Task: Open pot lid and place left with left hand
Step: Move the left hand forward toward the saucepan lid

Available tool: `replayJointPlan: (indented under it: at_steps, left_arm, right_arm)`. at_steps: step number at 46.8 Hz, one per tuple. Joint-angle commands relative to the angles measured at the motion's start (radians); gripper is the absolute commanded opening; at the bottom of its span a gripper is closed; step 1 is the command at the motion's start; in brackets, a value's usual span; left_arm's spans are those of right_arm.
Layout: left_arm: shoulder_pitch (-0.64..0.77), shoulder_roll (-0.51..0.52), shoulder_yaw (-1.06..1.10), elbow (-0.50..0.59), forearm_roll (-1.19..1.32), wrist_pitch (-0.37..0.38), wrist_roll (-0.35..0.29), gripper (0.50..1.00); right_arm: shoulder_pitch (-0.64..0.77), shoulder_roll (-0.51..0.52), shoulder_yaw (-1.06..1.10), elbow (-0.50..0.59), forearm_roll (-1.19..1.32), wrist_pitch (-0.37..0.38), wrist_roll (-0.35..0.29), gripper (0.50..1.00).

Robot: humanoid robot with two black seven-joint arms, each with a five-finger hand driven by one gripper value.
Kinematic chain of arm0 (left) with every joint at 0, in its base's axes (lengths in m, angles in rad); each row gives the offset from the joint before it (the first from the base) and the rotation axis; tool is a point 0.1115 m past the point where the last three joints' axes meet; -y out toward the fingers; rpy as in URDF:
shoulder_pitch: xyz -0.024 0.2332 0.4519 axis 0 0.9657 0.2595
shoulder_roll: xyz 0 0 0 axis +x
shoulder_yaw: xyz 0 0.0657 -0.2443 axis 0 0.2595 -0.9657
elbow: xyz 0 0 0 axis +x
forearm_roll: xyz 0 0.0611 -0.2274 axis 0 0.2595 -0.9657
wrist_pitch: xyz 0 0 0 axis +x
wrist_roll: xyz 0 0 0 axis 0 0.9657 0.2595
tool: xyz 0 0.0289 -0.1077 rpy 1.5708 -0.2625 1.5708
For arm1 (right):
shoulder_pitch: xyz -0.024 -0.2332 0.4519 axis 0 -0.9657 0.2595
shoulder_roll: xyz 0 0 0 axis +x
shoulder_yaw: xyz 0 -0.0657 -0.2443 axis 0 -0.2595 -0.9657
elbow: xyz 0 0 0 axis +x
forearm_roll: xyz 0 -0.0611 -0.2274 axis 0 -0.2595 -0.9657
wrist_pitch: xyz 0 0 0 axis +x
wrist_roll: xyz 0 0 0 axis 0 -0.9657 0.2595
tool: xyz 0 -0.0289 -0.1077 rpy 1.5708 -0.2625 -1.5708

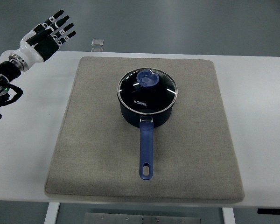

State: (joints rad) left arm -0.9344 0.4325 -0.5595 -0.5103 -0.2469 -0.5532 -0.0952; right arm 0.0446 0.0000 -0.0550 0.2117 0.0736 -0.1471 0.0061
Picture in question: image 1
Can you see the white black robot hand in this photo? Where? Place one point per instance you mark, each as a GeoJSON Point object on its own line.
{"type": "Point", "coordinates": [44, 40]}

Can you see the glass pot lid blue knob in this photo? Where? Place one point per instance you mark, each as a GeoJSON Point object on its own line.
{"type": "Point", "coordinates": [147, 91]}

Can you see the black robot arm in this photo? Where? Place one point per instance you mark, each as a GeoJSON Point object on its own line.
{"type": "Point", "coordinates": [10, 70]}

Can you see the beige fabric mat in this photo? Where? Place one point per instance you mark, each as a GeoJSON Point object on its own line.
{"type": "Point", "coordinates": [100, 156]}

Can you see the white table leg left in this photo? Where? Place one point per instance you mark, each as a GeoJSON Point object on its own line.
{"type": "Point", "coordinates": [52, 213]}

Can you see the white table leg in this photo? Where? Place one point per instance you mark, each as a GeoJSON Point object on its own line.
{"type": "Point", "coordinates": [52, 213]}
{"type": "Point", "coordinates": [228, 215]}

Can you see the white table leg right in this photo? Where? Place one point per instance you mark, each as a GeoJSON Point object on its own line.
{"type": "Point", "coordinates": [228, 215]}

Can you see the black table control panel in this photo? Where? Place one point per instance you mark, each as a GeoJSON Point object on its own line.
{"type": "Point", "coordinates": [266, 211]}

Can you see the dark blue saucepan blue handle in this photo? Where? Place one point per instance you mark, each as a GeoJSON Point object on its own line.
{"type": "Point", "coordinates": [146, 122]}

